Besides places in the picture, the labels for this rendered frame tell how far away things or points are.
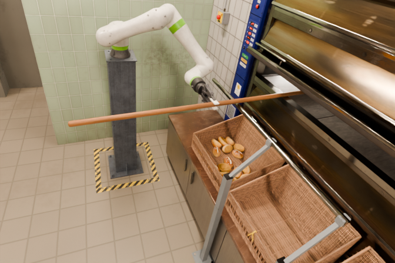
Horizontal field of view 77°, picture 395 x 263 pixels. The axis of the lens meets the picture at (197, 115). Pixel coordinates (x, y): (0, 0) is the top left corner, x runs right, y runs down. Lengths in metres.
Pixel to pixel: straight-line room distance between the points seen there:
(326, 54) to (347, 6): 0.25
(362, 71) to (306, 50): 0.36
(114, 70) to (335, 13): 1.46
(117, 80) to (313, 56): 1.38
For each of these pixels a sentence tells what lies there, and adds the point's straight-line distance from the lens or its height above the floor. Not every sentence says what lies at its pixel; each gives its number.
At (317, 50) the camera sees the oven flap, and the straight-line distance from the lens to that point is 1.64.
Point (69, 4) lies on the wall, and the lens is 2.40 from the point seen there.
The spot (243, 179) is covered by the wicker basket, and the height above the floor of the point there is 0.73.
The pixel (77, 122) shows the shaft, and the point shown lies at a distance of 1.33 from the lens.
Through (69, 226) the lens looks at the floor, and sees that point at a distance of 2.40.
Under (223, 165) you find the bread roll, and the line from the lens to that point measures 1.91.
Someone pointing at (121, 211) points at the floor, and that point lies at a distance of 2.40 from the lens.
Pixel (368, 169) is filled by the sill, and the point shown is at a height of 1.17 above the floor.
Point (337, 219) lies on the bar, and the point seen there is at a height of 1.16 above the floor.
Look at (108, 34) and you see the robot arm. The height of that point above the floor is 1.42.
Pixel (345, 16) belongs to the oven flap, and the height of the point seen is 1.78.
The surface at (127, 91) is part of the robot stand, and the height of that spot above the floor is 0.94.
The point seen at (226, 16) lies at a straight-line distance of 2.37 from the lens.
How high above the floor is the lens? 1.99
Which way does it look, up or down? 35 degrees down
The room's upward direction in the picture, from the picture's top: 9 degrees clockwise
